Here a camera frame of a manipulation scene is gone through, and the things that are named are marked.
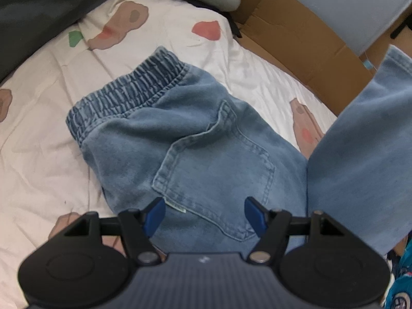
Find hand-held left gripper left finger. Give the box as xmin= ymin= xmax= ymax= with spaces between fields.
xmin=63 ymin=197 xmax=167 ymax=266

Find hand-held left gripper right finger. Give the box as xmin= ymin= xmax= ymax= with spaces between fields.
xmin=245 ymin=196 xmax=351 ymax=265

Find blue denim drawstring pants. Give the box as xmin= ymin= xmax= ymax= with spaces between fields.
xmin=66 ymin=45 xmax=412 ymax=258

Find cream bear print bedsheet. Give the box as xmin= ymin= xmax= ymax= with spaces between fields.
xmin=0 ymin=0 xmax=338 ymax=309

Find teal printed cloth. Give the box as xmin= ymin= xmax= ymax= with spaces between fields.
xmin=383 ymin=232 xmax=412 ymax=309

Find flattened cardboard box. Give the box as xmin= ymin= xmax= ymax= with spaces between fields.
xmin=209 ymin=0 xmax=375 ymax=116

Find upright cardboard panel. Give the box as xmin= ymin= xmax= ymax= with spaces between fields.
xmin=364 ymin=6 xmax=412 ymax=78

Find grey upholstered panel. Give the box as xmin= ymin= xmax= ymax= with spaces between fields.
xmin=261 ymin=0 xmax=409 ymax=57

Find dark grey pillow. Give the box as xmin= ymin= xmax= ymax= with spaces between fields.
xmin=0 ymin=0 xmax=152 ymax=81

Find black hanging strap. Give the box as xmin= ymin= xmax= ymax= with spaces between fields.
xmin=389 ymin=21 xmax=412 ymax=39

